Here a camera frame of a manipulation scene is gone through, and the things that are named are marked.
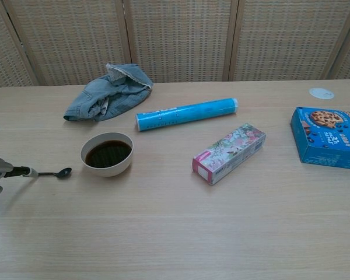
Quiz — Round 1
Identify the black plastic spoon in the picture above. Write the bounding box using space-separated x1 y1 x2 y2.
37 167 73 180

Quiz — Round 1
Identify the floral pink-ended carton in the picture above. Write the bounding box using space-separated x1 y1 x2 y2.
191 122 267 186

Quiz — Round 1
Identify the white bowl of dark liquid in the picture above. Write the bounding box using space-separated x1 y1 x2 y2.
80 132 134 178

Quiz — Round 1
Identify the woven folding screen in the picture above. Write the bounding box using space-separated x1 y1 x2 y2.
0 0 350 91

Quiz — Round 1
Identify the blue cookie box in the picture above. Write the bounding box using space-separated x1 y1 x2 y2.
290 106 350 172

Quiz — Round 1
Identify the blue denim cloth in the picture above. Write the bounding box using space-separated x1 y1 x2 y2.
62 62 154 123

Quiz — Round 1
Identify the blue cling film roll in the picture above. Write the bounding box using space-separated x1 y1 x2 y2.
135 98 239 132

